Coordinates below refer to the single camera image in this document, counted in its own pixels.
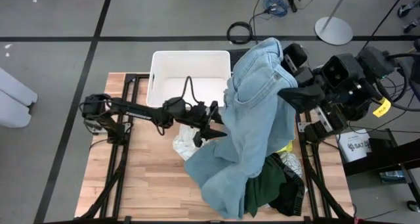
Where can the round grey stand base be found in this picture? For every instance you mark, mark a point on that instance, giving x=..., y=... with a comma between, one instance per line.
x=333, y=31

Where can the white leaf-patterned garment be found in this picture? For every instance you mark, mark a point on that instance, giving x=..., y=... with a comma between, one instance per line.
x=292, y=161

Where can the grey stand pole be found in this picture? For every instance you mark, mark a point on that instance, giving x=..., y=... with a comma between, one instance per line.
x=338, y=7

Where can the white printed box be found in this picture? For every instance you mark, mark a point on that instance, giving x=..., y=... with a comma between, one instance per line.
x=356, y=146

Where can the dark green garment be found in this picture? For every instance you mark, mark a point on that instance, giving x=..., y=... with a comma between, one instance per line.
x=262, y=188

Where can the plain white cloth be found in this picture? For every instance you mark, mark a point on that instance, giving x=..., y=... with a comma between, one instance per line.
x=185, y=142

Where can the white plastic laundry basket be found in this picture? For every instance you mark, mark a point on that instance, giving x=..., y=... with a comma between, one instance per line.
x=177, y=66

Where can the yellow shirt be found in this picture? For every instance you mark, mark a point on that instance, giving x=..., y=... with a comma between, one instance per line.
x=285, y=148

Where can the black caster wheel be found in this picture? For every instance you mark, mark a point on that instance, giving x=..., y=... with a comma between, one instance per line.
x=411, y=26
x=405, y=11

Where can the thin black pole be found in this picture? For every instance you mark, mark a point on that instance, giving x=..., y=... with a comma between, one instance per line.
x=387, y=15

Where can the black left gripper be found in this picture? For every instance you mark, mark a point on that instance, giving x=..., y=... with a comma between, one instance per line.
x=201, y=115

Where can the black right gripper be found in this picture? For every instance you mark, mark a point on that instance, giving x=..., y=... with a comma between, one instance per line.
x=295, y=54

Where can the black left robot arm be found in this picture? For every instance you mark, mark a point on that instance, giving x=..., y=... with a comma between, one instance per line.
x=138, y=110

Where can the black power strip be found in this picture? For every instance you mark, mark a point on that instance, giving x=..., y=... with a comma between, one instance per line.
x=292, y=3

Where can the black garment with ribbed trim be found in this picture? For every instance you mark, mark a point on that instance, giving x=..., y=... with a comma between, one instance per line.
x=292, y=197

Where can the light blue denim jeans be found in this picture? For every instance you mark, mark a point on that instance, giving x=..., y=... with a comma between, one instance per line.
x=256, y=119

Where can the black cart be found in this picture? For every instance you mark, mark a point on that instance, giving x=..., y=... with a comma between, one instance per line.
x=387, y=158

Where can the light grey padded seat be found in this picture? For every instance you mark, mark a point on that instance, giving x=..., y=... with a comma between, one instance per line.
x=14, y=99

